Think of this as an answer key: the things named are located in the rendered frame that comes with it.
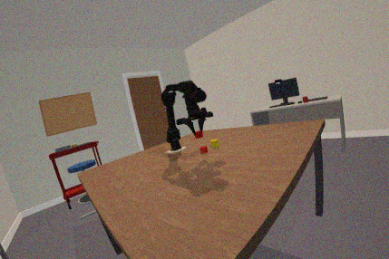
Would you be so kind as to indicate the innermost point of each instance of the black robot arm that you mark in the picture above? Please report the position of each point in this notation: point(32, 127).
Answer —
point(192, 95)

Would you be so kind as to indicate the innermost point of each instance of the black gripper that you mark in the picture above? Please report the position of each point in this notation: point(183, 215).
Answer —
point(189, 119)

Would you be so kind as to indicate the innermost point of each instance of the red cube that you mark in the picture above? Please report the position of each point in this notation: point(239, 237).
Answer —
point(198, 134)
point(203, 150)

